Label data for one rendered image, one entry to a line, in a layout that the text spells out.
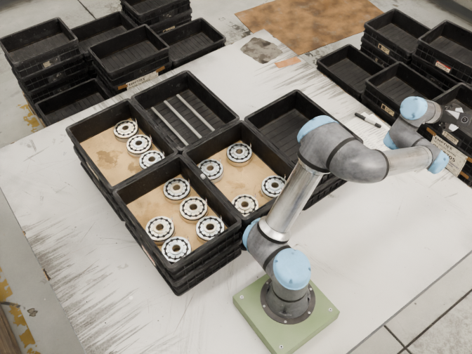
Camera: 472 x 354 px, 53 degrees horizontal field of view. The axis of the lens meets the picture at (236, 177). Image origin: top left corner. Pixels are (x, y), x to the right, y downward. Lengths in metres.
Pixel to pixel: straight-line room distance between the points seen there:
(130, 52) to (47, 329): 1.65
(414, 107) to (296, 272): 0.65
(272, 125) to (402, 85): 1.22
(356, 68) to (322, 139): 2.00
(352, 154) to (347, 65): 2.05
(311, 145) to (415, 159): 0.34
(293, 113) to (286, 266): 0.85
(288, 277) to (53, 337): 1.46
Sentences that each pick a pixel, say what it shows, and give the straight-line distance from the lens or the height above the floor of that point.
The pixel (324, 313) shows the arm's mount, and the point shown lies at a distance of 1.68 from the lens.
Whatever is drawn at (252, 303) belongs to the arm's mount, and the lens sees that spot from 1.68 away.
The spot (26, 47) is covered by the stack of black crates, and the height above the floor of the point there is 0.49.
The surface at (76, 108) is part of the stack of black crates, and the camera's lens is 3.13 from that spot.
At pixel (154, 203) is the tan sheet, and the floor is 0.83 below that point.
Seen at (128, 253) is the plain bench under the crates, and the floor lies 0.70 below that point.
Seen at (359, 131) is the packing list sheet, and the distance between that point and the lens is 2.27.
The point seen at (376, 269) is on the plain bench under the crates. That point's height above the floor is 0.70.
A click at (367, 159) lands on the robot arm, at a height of 1.33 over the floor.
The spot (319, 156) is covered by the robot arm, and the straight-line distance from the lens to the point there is 1.35.
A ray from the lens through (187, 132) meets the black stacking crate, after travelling 2.04.
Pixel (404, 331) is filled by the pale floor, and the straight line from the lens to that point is 2.57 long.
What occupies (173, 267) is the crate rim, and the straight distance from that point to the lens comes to 1.56.
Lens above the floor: 2.30
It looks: 52 degrees down
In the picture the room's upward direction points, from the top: 1 degrees counter-clockwise
